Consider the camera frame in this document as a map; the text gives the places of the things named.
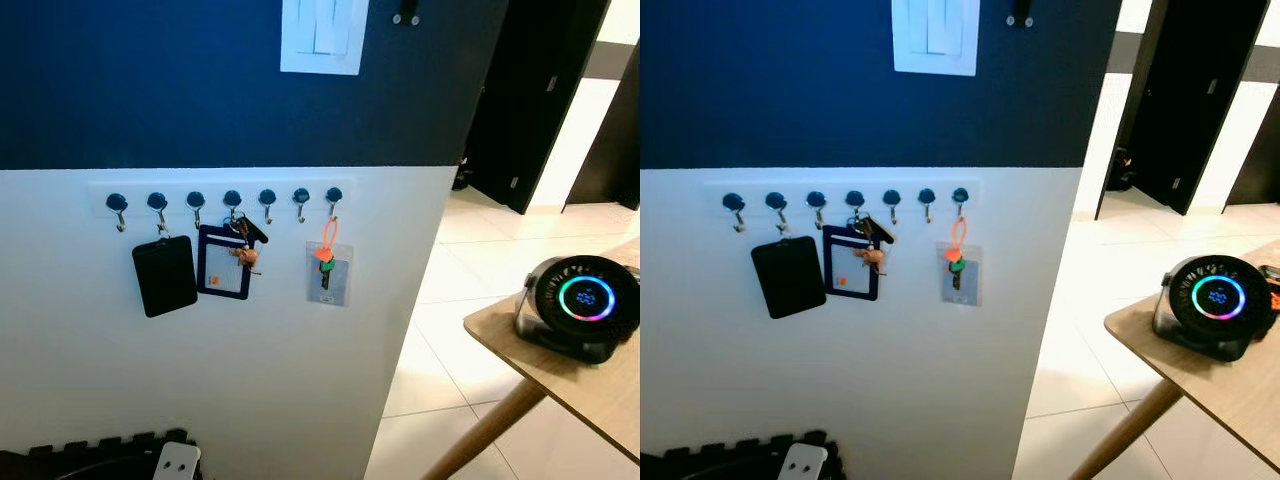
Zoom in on black round fan RGB ring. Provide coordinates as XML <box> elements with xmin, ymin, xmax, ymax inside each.
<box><xmin>1152</xmin><ymin>254</ymin><xmax>1278</xmax><ymax>363</ymax></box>
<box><xmin>514</xmin><ymin>255</ymin><xmax>641</xmax><ymax>364</ymax></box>

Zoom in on blue card holder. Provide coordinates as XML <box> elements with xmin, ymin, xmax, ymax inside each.
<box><xmin>822</xmin><ymin>225</ymin><xmax>881</xmax><ymax>302</ymax></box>
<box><xmin>196</xmin><ymin>224</ymin><xmax>253</xmax><ymax>301</ymax></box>

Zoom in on keys with black fob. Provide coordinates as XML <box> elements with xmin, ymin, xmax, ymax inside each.
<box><xmin>850</xmin><ymin>212</ymin><xmax>894</xmax><ymax>276</ymax></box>
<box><xmin>228</xmin><ymin>210</ymin><xmax>269</xmax><ymax>276</ymax></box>

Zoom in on white hook rail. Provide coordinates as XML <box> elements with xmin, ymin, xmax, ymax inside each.
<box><xmin>703</xmin><ymin>180</ymin><xmax>983</xmax><ymax>219</ymax></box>
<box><xmin>88</xmin><ymin>180</ymin><xmax>356</xmax><ymax>219</ymax></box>

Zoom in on black door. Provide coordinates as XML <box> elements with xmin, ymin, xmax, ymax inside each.
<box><xmin>1095</xmin><ymin>0</ymin><xmax>1276</xmax><ymax>216</ymax></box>
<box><xmin>1225</xmin><ymin>45</ymin><xmax>1280</xmax><ymax>206</ymax></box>
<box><xmin>465</xmin><ymin>0</ymin><xmax>613</xmax><ymax>216</ymax></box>
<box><xmin>565</xmin><ymin>40</ymin><xmax>641</xmax><ymax>211</ymax></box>

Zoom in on black card holder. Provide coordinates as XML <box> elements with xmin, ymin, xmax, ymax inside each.
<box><xmin>132</xmin><ymin>235</ymin><xmax>199</xmax><ymax>319</ymax></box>
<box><xmin>751</xmin><ymin>237</ymin><xmax>827</xmax><ymax>320</ymax></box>

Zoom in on wooden table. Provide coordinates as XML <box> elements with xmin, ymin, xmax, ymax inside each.
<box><xmin>420</xmin><ymin>235</ymin><xmax>641</xmax><ymax>480</ymax></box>
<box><xmin>1068</xmin><ymin>238</ymin><xmax>1280</xmax><ymax>480</ymax></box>

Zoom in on white light switch plate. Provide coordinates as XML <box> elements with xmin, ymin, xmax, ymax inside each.
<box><xmin>892</xmin><ymin>0</ymin><xmax>981</xmax><ymax>78</ymax></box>
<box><xmin>280</xmin><ymin>0</ymin><xmax>370</xmax><ymax>77</ymax></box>

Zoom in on keys on orange loop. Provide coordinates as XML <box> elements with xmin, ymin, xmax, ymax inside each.
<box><xmin>945</xmin><ymin>215</ymin><xmax>969</xmax><ymax>291</ymax></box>
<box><xmin>314</xmin><ymin>215</ymin><xmax>339</xmax><ymax>291</ymax></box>

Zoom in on clear card holder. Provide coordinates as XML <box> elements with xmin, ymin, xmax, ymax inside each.
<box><xmin>937</xmin><ymin>241</ymin><xmax>983</xmax><ymax>307</ymax></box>
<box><xmin>306</xmin><ymin>241</ymin><xmax>354</xmax><ymax>307</ymax></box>

